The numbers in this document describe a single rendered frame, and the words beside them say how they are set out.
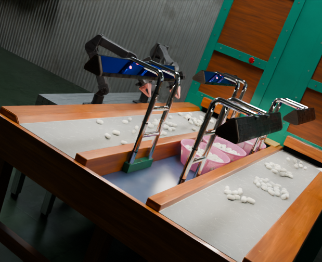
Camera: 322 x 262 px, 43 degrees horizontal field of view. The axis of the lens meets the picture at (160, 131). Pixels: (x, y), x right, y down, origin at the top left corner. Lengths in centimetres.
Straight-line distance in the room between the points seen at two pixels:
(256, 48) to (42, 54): 390
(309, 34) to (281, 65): 28
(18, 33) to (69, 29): 95
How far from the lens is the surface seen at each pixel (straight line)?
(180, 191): 150
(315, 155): 294
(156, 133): 178
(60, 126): 180
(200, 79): 236
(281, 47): 304
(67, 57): 602
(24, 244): 188
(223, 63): 316
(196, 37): 507
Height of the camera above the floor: 133
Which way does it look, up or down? 15 degrees down
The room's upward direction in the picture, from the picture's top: 21 degrees clockwise
